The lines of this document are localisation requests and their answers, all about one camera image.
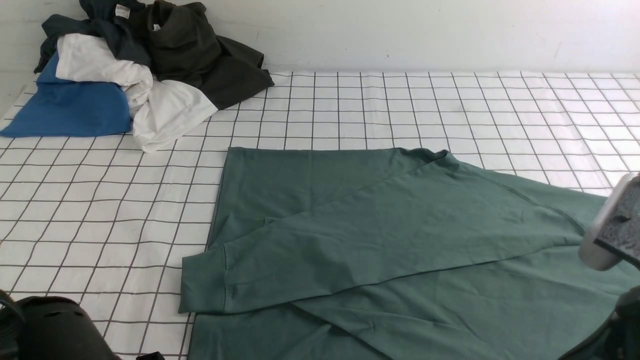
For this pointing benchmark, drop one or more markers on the green long-sleeve top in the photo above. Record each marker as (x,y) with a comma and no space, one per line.
(392,254)

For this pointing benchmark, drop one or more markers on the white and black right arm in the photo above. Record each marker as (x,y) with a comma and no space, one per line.
(612,238)

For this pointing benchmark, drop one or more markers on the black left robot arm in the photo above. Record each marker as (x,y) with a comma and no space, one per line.
(49,328)

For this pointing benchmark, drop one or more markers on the white garment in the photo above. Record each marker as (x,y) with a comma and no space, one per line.
(162,111)

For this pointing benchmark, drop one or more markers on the dark olive green garment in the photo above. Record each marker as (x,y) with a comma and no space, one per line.
(183,47)

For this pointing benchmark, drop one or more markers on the white grid-pattern tablecloth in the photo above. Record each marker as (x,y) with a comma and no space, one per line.
(107,225)

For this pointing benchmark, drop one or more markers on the dark navy garment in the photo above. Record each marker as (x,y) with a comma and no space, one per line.
(106,19)

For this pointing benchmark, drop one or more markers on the blue garment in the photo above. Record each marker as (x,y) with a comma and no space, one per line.
(65,108)

